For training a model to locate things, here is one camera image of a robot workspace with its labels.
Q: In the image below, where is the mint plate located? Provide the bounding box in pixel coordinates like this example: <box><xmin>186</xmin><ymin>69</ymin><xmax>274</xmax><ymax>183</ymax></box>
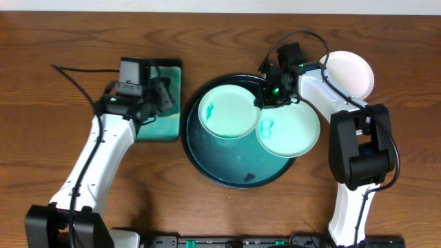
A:
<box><xmin>256</xmin><ymin>101</ymin><xmax>320</xmax><ymax>158</ymax></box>
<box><xmin>197</xmin><ymin>85</ymin><xmax>260</xmax><ymax>139</ymax></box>

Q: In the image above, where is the white plate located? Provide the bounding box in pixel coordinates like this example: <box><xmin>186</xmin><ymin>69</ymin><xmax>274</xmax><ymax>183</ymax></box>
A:
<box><xmin>326</xmin><ymin>51</ymin><xmax>374</xmax><ymax>100</ymax></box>

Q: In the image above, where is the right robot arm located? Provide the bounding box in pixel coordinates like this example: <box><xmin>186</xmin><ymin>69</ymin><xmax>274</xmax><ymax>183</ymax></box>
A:
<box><xmin>256</xmin><ymin>61</ymin><xmax>400</xmax><ymax>247</ymax></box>

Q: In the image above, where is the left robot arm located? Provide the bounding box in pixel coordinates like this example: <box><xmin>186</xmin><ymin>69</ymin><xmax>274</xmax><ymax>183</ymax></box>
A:
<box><xmin>25</xmin><ymin>76</ymin><xmax>181</xmax><ymax>248</ymax></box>

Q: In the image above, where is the rectangular green tray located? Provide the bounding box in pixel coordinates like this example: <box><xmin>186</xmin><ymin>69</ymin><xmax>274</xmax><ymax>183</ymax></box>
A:
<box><xmin>136</xmin><ymin>59</ymin><xmax>182</xmax><ymax>142</ymax></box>

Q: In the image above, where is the round dark teal tray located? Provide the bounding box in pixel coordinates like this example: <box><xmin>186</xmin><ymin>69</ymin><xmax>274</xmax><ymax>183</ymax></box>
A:
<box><xmin>181</xmin><ymin>74</ymin><xmax>296</xmax><ymax>189</ymax></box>

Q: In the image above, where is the small black debris piece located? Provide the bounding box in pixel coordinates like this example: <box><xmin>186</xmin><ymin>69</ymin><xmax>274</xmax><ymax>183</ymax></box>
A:
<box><xmin>243</xmin><ymin>173</ymin><xmax>255</xmax><ymax>182</ymax></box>

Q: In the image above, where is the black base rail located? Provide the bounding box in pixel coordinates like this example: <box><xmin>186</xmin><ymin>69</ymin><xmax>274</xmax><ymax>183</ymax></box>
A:
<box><xmin>137</xmin><ymin>235</ymin><xmax>407</xmax><ymax>248</ymax></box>

